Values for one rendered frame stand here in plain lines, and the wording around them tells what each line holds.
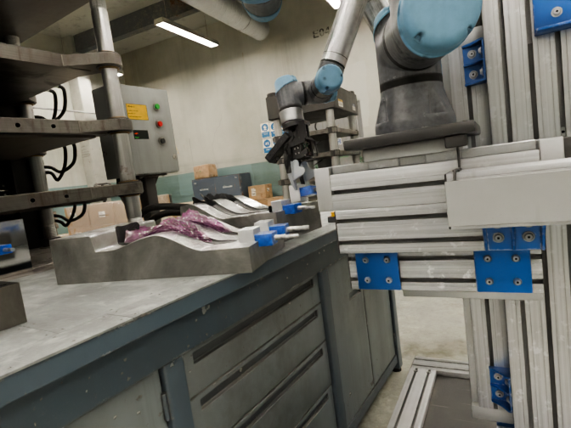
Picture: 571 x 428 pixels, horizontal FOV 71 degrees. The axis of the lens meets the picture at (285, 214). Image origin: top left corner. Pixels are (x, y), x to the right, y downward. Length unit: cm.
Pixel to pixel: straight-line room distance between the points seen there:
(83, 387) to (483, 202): 66
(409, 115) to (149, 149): 140
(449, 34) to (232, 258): 55
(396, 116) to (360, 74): 703
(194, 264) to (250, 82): 787
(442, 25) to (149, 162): 150
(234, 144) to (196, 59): 204
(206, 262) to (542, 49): 79
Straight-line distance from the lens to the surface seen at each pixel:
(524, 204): 64
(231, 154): 878
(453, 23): 67
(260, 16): 86
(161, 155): 198
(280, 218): 112
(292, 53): 832
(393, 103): 79
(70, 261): 107
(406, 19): 66
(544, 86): 96
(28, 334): 75
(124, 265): 97
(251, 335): 102
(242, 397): 103
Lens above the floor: 99
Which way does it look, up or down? 6 degrees down
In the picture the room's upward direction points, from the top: 8 degrees counter-clockwise
